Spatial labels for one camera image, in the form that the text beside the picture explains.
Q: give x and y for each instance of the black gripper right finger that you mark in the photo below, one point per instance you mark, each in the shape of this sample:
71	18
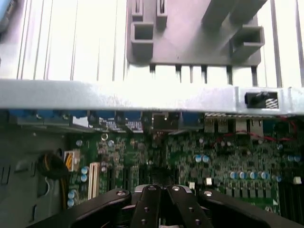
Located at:
187	211

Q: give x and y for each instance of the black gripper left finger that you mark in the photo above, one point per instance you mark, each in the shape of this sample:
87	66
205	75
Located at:
147	209

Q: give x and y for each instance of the white expansion slot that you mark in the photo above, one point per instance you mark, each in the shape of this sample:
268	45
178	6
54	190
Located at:
93	180

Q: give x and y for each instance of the green motherboard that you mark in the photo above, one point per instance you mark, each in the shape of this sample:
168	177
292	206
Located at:
185	147

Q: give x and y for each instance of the metal rear port block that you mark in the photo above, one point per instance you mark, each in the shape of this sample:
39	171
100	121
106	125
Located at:
234	127

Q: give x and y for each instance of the blue card retainer clips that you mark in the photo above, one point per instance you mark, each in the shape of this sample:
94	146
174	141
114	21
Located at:
107	115

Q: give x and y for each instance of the black open PC case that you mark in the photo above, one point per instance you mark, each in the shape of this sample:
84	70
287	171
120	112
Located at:
118	95

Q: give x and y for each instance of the grey plastic parts rack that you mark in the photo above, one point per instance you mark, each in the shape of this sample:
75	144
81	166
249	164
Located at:
190	35

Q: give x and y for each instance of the blue release latch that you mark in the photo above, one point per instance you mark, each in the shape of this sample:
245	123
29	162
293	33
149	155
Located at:
6	12

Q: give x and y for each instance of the black intrusion switch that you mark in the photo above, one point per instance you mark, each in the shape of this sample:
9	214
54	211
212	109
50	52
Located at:
261	99

